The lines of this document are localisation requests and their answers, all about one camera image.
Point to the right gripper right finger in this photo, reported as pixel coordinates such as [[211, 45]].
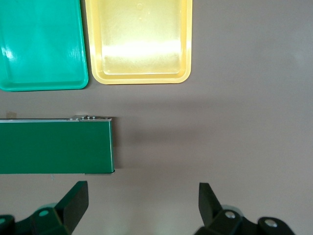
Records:
[[207, 203]]

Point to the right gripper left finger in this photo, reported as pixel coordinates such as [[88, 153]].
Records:
[[73, 203]]

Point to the green conveyor belt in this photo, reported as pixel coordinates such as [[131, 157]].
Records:
[[53, 147]]

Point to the green plastic tray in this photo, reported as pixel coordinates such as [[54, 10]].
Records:
[[41, 44]]

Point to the yellow plastic tray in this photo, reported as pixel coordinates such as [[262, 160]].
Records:
[[137, 36]]

